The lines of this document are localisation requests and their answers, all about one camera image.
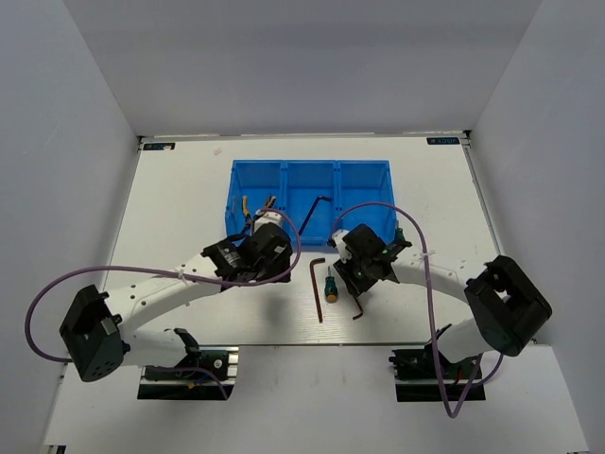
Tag green orange-tipped screwdriver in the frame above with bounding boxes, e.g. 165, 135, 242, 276
324, 267, 338, 303

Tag large hex key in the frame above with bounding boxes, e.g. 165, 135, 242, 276
309, 257, 325, 323

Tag yellow-handled needle-nose pliers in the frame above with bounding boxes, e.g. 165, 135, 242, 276
264, 195, 277, 208

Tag thin hex key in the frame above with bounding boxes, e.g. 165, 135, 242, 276
352, 295, 364, 321

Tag orange-handled small pliers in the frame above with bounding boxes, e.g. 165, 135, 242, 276
242, 195, 253, 234

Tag dark hex key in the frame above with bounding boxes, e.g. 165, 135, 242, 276
298, 195, 332, 236

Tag small green stubby screwdriver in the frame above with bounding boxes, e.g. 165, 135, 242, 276
395, 228, 406, 242

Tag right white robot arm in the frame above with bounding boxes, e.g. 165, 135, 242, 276
331, 224, 552, 377

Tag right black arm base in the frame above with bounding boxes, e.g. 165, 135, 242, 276
389, 347, 478, 403

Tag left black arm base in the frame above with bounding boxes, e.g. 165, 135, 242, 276
137, 347, 239, 401

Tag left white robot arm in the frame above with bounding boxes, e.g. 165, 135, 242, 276
60, 223, 293, 382

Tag blue three-compartment plastic bin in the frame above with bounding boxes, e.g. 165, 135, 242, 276
225, 160, 397, 249

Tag right corner logo sticker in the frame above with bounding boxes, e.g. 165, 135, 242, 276
426, 136, 460, 146

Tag corner logo sticker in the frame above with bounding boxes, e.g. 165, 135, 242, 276
143, 142, 176, 151
426, 136, 460, 146

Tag left corner logo sticker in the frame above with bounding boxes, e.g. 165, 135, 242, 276
143, 142, 176, 151

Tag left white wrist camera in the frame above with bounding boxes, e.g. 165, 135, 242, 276
252, 210, 284, 233

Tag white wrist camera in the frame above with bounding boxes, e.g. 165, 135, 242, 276
328, 229, 352, 263
252, 210, 284, 233

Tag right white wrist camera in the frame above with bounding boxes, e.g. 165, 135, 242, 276
328, 229, 352, 263

